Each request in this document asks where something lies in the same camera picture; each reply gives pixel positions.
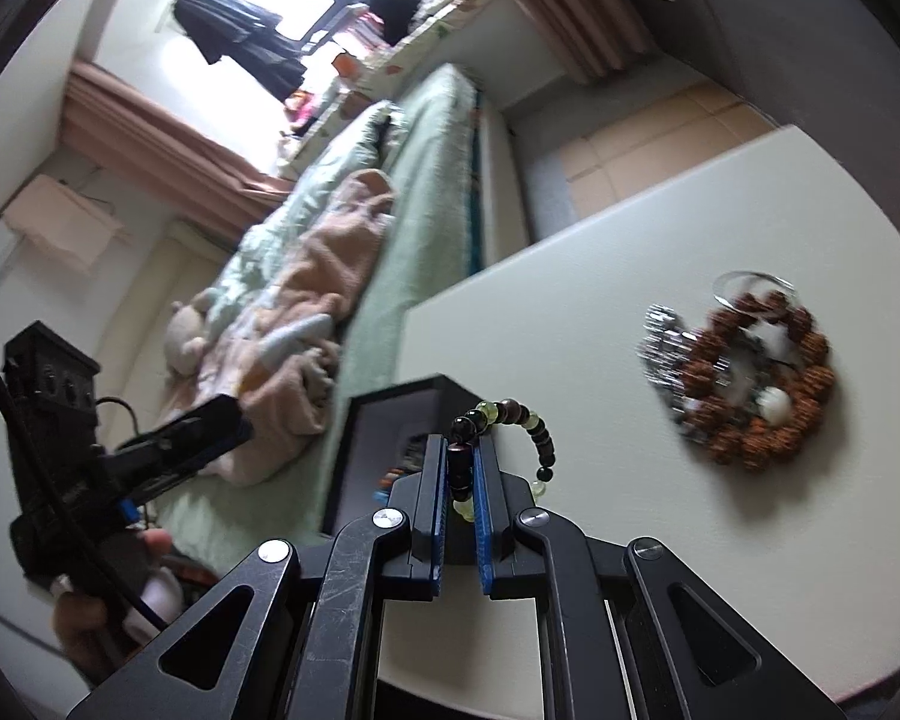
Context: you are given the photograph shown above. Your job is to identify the blue flower jewelry in box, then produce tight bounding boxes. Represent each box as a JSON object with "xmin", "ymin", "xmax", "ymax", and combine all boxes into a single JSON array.
[{"xmin": 374, "ymin": 458, "xmax": 422, "ymax": 504}]

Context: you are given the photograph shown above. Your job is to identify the floral window sill cushion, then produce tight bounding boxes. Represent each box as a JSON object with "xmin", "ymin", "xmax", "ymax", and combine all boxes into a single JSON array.
[{"xmin": 278, "ymin": 0, "xmax": 493, "ymax": 181}]

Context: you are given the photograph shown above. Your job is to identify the pink cloth on wall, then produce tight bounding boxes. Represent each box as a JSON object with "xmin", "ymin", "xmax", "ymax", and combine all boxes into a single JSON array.
[{"xmin": 2, "ymin": 174, "xmax": 125, "ymax": 275}]

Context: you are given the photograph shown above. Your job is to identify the person's left hand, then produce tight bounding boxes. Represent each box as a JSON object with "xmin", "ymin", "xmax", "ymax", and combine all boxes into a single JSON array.
[{"xmin": 52, "ymin": 528, "xmax": 183, "ymax": 686}]

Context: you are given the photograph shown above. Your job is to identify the silver chain bracelet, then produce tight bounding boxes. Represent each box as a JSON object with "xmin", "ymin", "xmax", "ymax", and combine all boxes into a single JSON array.
[{"xmin": 637, "ymin": 302, "xmax": 710, "ymax": 436}]

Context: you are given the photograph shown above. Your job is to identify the brown rudraksha bead bracelet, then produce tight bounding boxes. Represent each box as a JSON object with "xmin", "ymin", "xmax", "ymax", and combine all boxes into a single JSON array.
[{"xmin": 677, "ymin": 289, "xmax": 839, "ymax": 475}]

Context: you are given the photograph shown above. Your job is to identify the dark bead bracelet green accents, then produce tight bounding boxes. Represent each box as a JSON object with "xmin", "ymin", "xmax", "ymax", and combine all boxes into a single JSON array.
[{"xmin": 448, "ymin": 398, "xmax": 557, "ymax": 523}]

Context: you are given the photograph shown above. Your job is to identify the pink fleece blanket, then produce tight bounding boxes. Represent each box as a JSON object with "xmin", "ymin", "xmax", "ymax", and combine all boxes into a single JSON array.
[{"xmin": 194, "ymin": 169, "xmax": 395, "ymax": 488}]

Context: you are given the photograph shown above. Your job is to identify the dark clothes hanging at window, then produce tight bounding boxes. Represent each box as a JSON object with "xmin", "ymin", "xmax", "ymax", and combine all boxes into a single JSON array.
[{"xmin": 172, "ymin": 0, "xmax": 305, "ymax": 101}]

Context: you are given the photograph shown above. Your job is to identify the black square jewelry box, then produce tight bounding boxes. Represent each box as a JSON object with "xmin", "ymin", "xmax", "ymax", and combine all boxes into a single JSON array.
[{"xmin": 320, "ymin": 376, "xmax": 481, "ymax": 536}]

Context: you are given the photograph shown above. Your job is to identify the beige stuffed toy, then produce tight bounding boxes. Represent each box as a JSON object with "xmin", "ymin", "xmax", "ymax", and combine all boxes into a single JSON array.
[{"xmin": 164, "ymin": 288, "xmax": 217, "ymax": 377}]

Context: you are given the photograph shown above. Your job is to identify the white table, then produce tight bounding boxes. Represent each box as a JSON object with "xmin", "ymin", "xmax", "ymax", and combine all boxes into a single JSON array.
[{"xmin": 397, "ymin": 127, "xmax": 900, "ymax": 699}]

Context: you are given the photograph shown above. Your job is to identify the left pink curtain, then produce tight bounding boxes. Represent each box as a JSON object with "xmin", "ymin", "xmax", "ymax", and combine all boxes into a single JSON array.
[{"xmin": 59, "ymin": 60, "xmax": 292, "ymax": 242}]

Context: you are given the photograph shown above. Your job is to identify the bed with green sheet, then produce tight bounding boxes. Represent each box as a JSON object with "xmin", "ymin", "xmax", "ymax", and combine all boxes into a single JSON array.
[{"xmin": 155, "ymin": 64, "xmax": 497, "ymax": 574}]

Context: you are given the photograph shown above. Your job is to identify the pale green quilt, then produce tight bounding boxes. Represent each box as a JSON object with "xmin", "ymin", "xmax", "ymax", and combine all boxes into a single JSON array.
[{"xmin": 206, "ymin": 101, "xmax": 408, "ymax": 340}]

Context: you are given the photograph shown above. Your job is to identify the thin silver bangle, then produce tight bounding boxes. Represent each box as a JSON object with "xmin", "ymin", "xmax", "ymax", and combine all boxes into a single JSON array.
[{"xmin": 712, "ymin": 270, "xmax": 798, "ymax": 320}]

